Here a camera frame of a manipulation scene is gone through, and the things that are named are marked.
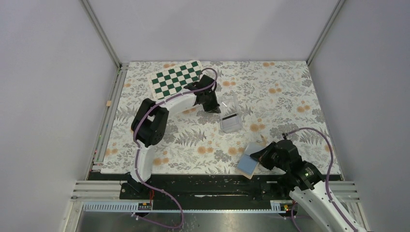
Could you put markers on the beige card holder wallet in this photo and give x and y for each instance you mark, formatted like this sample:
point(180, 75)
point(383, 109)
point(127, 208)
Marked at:
point(247, 165)

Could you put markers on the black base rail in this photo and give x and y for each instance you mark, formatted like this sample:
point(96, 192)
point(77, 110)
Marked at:
point(221, 189)

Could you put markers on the green white chessboard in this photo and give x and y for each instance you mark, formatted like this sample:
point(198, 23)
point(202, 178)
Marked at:
point(172, 80)

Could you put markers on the white slotted cable duct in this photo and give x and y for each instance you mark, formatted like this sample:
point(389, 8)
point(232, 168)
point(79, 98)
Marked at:
point(158, 207)

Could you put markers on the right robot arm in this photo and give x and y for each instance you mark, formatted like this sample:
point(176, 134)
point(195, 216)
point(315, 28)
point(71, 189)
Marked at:
point(306, 185)

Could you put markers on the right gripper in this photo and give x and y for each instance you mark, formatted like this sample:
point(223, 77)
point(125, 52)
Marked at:
point(262, 156)

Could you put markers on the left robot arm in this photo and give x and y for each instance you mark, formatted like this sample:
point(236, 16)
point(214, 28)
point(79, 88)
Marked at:
point(150, 122)

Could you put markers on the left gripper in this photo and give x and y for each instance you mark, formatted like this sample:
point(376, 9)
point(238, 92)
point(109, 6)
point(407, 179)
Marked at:
point(210, 108)

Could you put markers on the clear plastic card box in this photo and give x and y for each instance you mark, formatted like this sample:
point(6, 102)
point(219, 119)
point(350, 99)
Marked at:
point(230, 118)

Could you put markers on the floral tablecloth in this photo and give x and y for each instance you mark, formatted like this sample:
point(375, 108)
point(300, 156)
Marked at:
point(259, 101)

